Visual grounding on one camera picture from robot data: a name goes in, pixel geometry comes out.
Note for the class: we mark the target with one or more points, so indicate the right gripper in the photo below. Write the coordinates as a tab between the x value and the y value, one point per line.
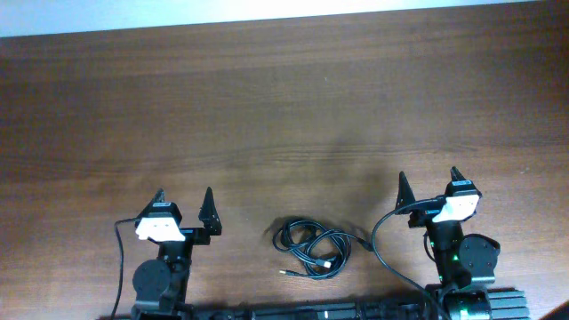
423	218

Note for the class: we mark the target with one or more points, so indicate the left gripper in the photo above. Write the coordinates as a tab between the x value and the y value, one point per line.
209	219

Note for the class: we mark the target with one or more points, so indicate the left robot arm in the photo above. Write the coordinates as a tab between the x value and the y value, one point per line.
161	283

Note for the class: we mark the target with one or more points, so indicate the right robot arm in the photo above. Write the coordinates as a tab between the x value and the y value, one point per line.
465	263

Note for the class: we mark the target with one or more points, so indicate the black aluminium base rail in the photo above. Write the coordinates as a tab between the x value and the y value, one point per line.
500	305

